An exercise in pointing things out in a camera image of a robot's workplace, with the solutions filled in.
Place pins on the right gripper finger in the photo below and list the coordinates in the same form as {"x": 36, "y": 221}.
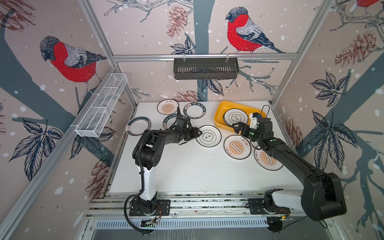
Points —
{"x": 240, "y": 125}
{"x": 243, "y": 131}

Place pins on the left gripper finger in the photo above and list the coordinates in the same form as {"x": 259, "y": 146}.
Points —
{"x": 193, "y": 130}
{"x": 193, "y": 135}

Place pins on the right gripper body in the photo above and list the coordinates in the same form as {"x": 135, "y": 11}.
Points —
{"x": 257, "y": 136}

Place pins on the white flower plate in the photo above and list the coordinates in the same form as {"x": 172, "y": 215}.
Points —
{"x": 210, "y": 137}
{"x": 234, "y": 116}

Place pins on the white flower plate front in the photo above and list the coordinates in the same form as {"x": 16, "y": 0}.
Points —
{"x": 234, "y": 116}

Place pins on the orange sunburst plate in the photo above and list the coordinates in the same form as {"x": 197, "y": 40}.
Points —
{"x": 168, "y": 107}
{"x": 237, "y": 147}
{"x": 266, "y": 161}

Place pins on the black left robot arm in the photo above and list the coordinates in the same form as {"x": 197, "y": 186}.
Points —
{"x": 147, "y": 155}

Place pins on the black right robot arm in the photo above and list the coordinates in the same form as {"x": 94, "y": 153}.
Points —
{"x": 322, "y": 196}

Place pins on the yellow plastic bin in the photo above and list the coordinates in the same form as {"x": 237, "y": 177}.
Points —
{"x": 226, "y": 105}

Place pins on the green lettered plate middle left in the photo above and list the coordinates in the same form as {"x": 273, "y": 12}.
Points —
{"x": 169, "y": 121}

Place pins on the green lettered plate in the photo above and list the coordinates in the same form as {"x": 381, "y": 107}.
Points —
{"x": 194, "y": 110}
{"x": 169, "y": 121}

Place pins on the green lettered plate back centre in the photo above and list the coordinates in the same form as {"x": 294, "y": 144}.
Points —
{"x": 194, "y": 110}

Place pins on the green rimmed plate far left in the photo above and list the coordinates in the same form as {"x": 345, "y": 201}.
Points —
{"x": 138, "y": 125}

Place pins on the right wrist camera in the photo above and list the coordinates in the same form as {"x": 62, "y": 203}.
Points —
{"x": 254, "y": 120}

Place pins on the black hanging wire basket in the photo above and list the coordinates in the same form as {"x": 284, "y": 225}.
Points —
{"x": 206, "y": 69}

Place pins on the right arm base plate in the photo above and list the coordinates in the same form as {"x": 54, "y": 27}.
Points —
{"x": 258, "y": 206}

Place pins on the horizontal aluminium frame bar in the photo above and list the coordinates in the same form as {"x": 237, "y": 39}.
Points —
{"x": 154, "y": 58}

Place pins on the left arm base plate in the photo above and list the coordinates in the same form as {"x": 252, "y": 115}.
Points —
{"x": 143, "y": 208}

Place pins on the white mesh wire shelf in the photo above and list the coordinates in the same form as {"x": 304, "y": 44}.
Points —
{"x": 99, "y": 112}

